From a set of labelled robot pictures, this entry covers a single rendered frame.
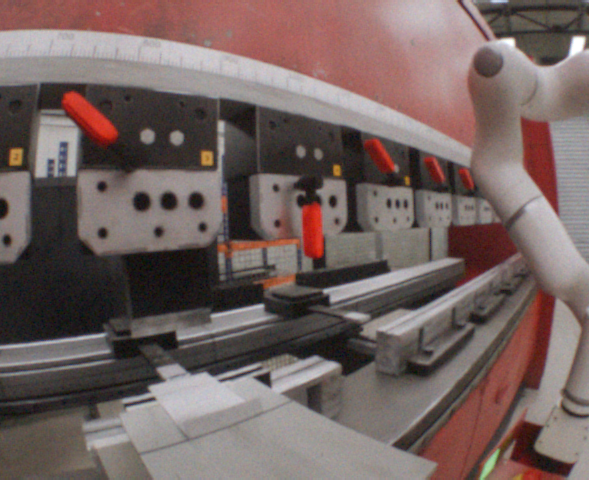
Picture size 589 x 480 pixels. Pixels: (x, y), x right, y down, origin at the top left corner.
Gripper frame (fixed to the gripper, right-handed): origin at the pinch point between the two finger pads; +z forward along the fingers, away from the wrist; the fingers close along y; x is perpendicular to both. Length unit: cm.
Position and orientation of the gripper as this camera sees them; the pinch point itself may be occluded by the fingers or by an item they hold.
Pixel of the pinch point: (546, 469)
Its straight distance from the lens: 70.2
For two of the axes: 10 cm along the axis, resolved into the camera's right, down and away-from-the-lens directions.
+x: 8.5, -0.6, 5.3
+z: 0.0, 9.9, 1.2
